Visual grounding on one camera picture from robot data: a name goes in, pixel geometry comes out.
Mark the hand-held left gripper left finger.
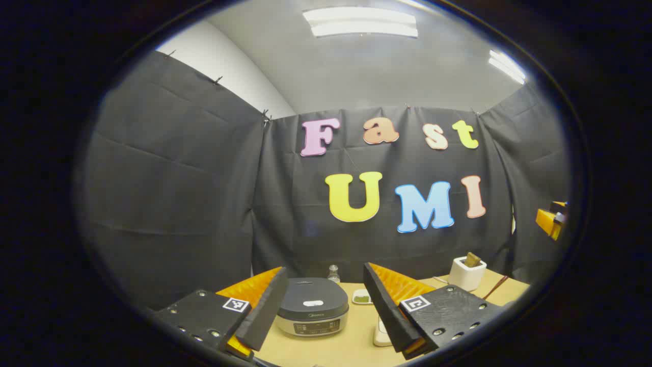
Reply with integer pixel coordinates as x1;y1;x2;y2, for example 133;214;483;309
153;266;289;360

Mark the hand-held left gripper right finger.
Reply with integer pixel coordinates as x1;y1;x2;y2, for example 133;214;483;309
363;263;502;360

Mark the white toaster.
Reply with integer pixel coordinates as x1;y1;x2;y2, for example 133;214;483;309
449;256;487;292

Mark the large ceiling light panel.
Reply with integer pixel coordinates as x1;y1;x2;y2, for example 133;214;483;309
303;7;418;38

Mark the narrow ceiling light panel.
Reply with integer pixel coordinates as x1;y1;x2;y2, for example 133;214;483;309
488;49;526;85

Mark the black backdrop cloth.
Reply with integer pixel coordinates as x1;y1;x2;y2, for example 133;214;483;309
81;51;571;311

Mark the silver black rice cooker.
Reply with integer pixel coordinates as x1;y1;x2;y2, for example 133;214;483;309
276;278;350;338

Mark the brown cable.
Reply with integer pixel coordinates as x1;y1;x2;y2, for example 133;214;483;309
483;275;509;300

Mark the pile of white rice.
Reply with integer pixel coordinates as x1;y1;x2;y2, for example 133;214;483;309
373;316;393;347

